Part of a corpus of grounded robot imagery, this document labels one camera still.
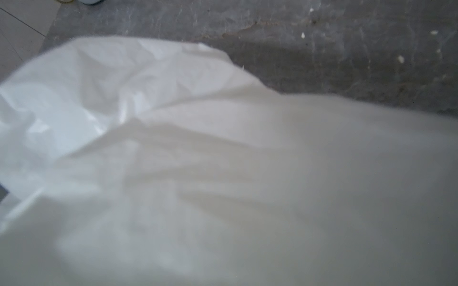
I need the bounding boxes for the white plastic bag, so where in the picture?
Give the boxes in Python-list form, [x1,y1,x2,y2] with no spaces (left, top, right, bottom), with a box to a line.
[1,37,458,286]

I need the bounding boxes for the small grey-white round pot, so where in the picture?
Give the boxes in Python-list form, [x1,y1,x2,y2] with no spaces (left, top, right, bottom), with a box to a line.
[78,0,102,5]

